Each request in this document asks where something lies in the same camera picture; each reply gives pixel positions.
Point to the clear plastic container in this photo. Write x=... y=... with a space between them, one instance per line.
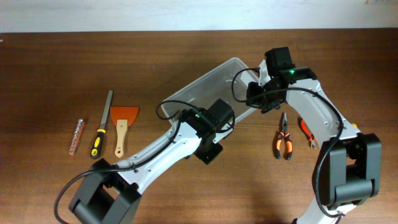
x=228 y=81

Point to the orange scraper wooden handle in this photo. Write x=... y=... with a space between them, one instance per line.
x=123 y=117

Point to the metal file yellow-black handle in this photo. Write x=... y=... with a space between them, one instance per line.
x=101 y=131

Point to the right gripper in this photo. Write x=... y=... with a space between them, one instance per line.
x=270 y=107

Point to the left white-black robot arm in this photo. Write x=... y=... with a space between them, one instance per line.
x=112 y=193

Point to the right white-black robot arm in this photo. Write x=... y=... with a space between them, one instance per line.
x=347 y=171

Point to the needle-nose pliers orange-black handles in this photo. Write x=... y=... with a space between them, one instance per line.
x=284 y=135

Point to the orange socket rail with sockets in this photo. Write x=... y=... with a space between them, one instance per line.
x=76 y=137

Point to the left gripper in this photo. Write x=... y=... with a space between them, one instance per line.
x=208 y=152

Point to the small red cutting pliers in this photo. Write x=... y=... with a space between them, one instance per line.
x=312 y=142

